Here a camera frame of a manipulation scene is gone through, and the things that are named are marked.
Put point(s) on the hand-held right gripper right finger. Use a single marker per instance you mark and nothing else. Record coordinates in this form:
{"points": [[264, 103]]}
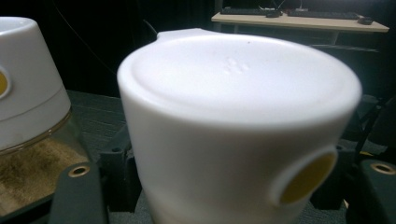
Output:
{"points": [[339, 183]]}

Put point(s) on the black keyboard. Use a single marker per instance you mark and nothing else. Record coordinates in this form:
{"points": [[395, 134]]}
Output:
{"points": [[323, 15], [243, 11]]}

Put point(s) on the white-legged desk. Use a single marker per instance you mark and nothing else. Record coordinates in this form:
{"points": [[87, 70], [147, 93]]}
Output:
{"points": [[299, 23]]}

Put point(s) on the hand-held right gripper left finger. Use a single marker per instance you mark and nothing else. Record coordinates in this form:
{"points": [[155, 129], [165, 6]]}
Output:
{"points": [[118, 174]]}

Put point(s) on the black raised shelf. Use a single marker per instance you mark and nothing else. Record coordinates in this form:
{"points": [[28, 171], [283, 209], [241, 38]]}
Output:
{"points": [[93, 118]]}

